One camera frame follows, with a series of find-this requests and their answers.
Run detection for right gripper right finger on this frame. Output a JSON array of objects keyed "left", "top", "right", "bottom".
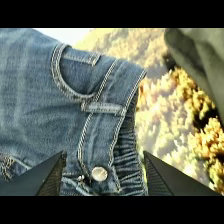
[{"left": 143, "top": 150, "right": 222, "bottom": 197}]

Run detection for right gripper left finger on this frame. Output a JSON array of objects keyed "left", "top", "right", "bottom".
[{"left": 0, "top": 150, "right": 68, "bottom": 197}]

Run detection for grey green garment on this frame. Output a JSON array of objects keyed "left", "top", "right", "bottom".
[{"left": 163, "top": 28, "right": 224, "bottom": 125}]

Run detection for blue jeans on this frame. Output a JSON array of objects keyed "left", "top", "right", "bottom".
[{"left": 0, "top": 28, "right": 149, "bottom": 197}]

